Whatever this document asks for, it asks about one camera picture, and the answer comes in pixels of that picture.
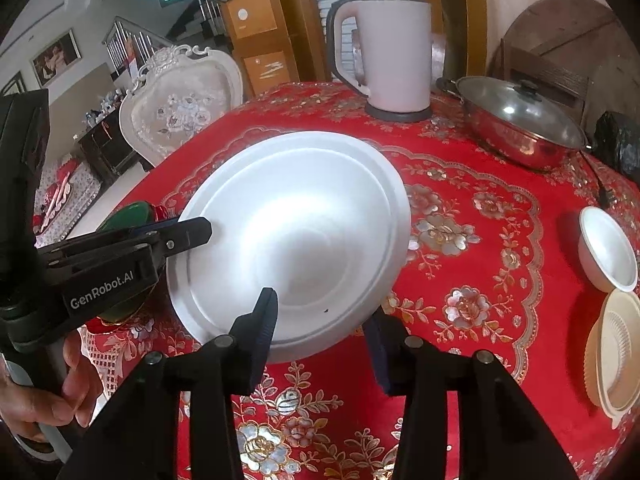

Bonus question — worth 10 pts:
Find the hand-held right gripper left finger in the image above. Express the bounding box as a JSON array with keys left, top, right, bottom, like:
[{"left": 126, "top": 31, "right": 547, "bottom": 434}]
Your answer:
[{"left": 55, "top": 287, "right": 279, "bottom": 480}]

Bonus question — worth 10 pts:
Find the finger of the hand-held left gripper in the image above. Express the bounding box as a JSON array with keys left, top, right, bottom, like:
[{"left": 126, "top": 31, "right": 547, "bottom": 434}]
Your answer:
[
  {"left": 131, "top": 218, "right": 181, "bottom": 235},
  {"left": 37, "top": 216, "right": 214, "bottom": 274}
]

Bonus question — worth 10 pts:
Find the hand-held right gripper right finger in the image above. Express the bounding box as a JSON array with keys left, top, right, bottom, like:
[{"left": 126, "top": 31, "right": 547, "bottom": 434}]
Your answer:
[{"left": 364, "top": 307, "right": 581, "bottom": 480}]

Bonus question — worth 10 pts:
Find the large white foam bowl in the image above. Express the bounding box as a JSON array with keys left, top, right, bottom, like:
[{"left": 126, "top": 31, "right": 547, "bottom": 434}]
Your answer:
[{"left": 166, "top": 131, "right": 413, "bottom": 365}]

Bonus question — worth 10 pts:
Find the person's left hand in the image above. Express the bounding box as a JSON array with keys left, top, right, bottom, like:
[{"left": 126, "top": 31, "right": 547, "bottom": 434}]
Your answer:
[{"left": 0, "top": 332, "right": 103, "bottom": 443}]

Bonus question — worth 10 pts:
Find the green plastic bowl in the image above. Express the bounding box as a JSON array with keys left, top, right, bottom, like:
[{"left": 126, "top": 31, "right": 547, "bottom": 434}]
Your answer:
[{"left": 97, "top": 201, "right": 157, "bottom": 323}]

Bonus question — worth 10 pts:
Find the dark wooden sideboard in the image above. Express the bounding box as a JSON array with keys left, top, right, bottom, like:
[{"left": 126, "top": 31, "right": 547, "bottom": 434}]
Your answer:
[{"left": 75, "top": 110, "right": 141, "bottom": 188}]

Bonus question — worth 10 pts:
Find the sofa with red cloth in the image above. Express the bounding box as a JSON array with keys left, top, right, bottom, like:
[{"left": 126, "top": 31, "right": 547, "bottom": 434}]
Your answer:
[{"left": 32, "top": 157, "right": 101, "bottom": 246}]

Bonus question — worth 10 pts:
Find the ornate white chair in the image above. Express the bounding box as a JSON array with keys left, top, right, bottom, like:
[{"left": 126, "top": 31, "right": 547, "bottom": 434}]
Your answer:
[{"left": 119, "top": 45, "right": 244, "bottom": 167}]

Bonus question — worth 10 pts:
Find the red floral tablecloth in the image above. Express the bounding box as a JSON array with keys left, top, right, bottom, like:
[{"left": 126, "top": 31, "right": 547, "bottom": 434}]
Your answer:
[{"left": 32, "top": 80, "right": 640, "bottom": 480}]

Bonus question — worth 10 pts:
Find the stair railing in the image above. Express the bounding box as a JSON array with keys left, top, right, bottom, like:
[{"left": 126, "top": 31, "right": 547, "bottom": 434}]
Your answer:
[{"left": 102, "top": 16, "right": 173, "bottom": 80}]

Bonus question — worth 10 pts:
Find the cream ribbed plastic bowl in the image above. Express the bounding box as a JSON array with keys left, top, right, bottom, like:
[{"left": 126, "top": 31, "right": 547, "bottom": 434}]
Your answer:
[{"left": 582, "top": 290, "right": 640, "bottom": 428}]

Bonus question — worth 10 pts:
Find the stainless steel pot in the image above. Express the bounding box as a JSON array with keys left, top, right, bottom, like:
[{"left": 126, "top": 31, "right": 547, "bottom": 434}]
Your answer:
[{"left": 436, "top": 76, "right": 593, "bottom": 173}]

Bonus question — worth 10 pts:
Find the small white foam bowl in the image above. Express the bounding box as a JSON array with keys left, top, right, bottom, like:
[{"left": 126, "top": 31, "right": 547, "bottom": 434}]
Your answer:
[{"left": 578, "top": 206, "right": 640, "bottom": 293}]

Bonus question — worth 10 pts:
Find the white electric kettle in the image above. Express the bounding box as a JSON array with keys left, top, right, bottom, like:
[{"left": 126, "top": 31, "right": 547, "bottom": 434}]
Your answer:
[{"left": 326, "top": 0, "right": 435, "bottom": 122}]

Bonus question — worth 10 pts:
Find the glass pot lid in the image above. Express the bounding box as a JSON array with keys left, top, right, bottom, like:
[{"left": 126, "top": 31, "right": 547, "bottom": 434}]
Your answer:
[{"left": 456, "top": 76, "right": 587, "bottom": 150}]

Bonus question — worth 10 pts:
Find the black plastic bag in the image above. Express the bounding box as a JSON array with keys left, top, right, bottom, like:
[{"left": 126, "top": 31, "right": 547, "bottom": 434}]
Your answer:
[{"left": 592, "top": 110, "right": 640, "bottom": 186}]

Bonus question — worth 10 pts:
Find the round wooden board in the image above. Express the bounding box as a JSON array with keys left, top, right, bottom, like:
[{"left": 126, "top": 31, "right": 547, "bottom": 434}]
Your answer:
[{"left": 500, "top": 0, "right": 640, "bottom": 131}]

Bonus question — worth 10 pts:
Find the framed wall picture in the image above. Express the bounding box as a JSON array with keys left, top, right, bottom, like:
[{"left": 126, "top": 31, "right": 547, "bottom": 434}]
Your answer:
[{"left": 31, "top": 30, "right": 82, "bottom": 86}]

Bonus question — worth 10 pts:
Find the black power cord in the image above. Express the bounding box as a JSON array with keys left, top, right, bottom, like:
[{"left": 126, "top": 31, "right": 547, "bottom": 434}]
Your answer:
[{"left": 582, "top": 147, "right": 615, "bottom": 209}]

